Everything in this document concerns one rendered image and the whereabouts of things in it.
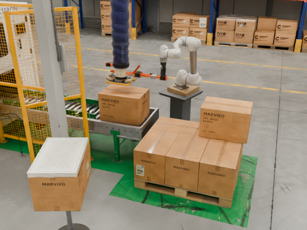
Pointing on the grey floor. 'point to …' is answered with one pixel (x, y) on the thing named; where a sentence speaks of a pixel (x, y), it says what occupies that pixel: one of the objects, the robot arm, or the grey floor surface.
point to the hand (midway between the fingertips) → (163, 76)
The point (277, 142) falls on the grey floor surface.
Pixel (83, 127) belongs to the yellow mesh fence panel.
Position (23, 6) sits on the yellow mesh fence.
